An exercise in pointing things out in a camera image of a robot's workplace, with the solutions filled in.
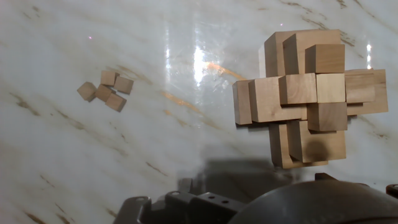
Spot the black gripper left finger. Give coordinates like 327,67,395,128
113,177,246,224

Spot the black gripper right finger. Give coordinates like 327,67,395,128
314,172,398,200

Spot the large wooden cross block structure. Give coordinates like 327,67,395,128
232,29,389,170

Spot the white marble pattern board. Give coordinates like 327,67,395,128
0,0,398,224

